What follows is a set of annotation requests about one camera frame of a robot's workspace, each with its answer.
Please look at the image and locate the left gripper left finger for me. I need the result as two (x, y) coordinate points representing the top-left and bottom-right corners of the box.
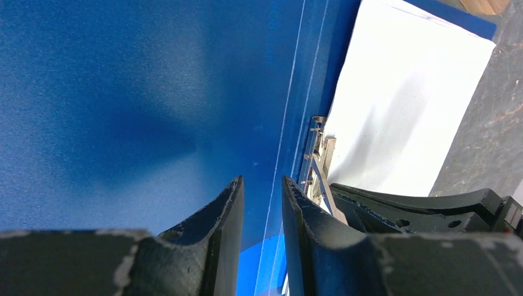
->
(1, 176), (244, 295)

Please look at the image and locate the metal folder clip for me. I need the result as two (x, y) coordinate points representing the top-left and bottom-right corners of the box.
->
(299, 116), (347, 224)

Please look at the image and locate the wooden chessboard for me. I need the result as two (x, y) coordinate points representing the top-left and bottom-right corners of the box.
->
(459, 0), (511, 15)

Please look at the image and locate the white paper stack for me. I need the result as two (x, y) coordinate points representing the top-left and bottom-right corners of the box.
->
(325, 1), (495, 197)

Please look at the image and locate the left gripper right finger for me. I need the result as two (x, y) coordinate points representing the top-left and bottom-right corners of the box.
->
(282, 177), (522, 295)

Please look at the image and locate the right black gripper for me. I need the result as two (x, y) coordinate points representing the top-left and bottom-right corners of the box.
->
(330, 183), (522, 239)

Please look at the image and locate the blue folder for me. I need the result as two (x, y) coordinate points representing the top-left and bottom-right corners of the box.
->
(0, 0), (498, 296)

